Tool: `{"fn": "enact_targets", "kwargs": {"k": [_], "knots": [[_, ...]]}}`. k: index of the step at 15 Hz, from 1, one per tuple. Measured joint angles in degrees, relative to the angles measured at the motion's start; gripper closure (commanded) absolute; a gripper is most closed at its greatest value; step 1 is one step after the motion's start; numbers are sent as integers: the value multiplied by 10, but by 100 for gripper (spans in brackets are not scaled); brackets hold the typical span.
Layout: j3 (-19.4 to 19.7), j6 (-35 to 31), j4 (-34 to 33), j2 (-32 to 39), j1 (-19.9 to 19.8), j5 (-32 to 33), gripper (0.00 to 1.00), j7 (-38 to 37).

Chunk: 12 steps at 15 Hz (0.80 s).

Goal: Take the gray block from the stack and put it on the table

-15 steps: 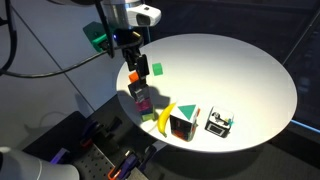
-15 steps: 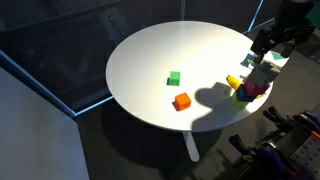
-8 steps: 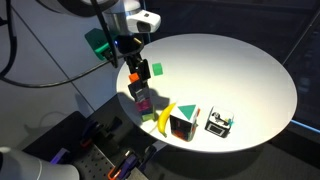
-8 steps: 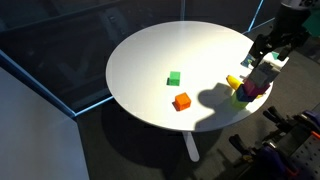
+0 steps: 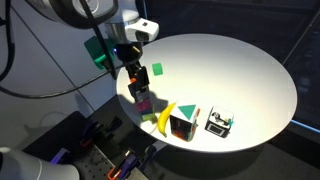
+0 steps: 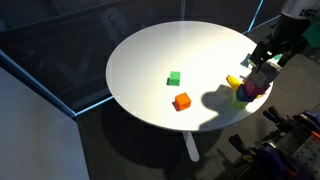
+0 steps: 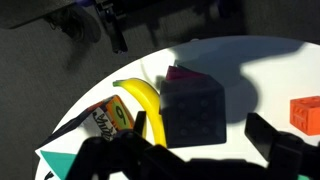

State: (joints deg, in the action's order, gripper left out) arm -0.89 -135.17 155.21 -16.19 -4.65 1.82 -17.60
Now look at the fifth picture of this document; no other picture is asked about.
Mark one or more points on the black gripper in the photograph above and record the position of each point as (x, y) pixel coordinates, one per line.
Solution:
(128, 55)

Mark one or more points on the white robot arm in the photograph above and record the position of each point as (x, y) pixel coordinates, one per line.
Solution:
(130, 23)

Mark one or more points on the yellow banana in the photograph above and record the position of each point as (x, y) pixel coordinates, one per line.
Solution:
(164, 120)

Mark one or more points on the pink block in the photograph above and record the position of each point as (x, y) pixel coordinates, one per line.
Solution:
(142, 105)

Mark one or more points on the purple and orange clamp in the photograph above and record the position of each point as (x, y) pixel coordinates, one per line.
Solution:
(123, 165)
(90, 133)

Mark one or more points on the black clamp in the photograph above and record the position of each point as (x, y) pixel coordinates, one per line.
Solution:
(150, 153)

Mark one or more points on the lime green block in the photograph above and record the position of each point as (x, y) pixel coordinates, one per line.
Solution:
(149, 118)

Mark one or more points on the blue block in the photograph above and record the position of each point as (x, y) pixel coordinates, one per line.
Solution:
(146, 113)

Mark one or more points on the white table leg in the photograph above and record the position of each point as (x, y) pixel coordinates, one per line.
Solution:
(160, 145)

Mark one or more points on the small printed white cube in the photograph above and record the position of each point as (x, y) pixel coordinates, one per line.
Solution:
(220, 121)

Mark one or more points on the large cube with teal triangle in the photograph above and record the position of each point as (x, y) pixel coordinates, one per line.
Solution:
(185, 115)

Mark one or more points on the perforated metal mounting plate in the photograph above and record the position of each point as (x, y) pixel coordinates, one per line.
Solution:
(96, 163)

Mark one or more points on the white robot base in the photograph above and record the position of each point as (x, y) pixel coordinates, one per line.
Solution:
(30, 166)

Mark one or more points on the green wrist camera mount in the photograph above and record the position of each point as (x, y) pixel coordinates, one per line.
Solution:
(96, 51)

